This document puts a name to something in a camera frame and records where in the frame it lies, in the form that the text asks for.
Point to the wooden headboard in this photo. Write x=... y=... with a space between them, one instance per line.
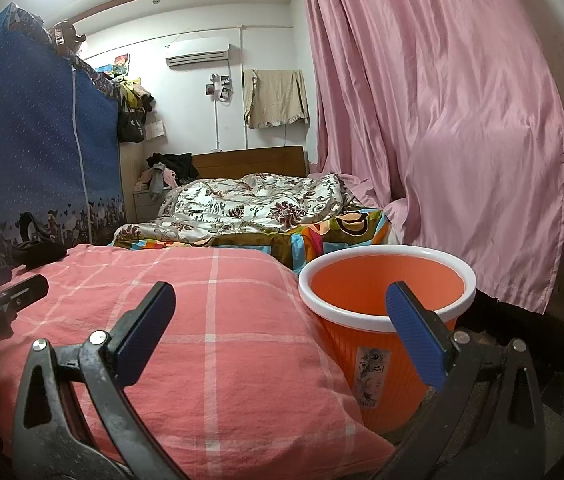
x=252 y=162

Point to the hanging yellow and dark clothes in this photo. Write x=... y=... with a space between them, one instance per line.
x=137 y=92

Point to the wall poster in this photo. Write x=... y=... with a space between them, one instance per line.
x=114 y=65

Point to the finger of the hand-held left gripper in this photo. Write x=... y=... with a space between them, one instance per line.
x=19 y=296

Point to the thin white wall pipe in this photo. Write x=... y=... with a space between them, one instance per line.
x=218 y=127

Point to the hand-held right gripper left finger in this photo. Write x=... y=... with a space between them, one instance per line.
x=144 y=330

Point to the thick white wall pipe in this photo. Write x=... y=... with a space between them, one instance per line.
x=242 y=90

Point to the pink checked quilt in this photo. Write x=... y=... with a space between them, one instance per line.
x=202 y=335

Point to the colourful cartoon blanket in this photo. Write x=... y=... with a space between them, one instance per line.
x=342 y=230

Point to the black hanging bag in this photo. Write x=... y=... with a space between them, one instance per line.
x=131 y=125

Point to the pink curtain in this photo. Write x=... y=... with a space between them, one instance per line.
x=412 y=110

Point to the beige hanging towel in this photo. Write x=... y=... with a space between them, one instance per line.
x=277 y=97

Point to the black cloth bag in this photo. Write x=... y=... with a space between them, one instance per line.
x=39 y=252

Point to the orange bin with white rim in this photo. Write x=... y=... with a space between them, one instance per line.
x=357 y=290

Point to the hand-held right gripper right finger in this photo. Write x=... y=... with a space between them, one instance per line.
x=414 y=332

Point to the white air conditioner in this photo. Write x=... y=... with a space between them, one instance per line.
x=197 y=52

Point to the white paper on wall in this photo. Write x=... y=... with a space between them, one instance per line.
x=155 y=129

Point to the white nightstand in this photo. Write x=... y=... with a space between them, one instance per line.
x=144 y=207

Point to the floral patterned quilt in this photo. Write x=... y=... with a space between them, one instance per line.
x=242 y=205

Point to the blue fabric wardrobe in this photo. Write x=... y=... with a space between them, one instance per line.
x=37 y=150

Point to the pile of clothes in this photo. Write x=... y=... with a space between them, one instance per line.
x=172 y=167

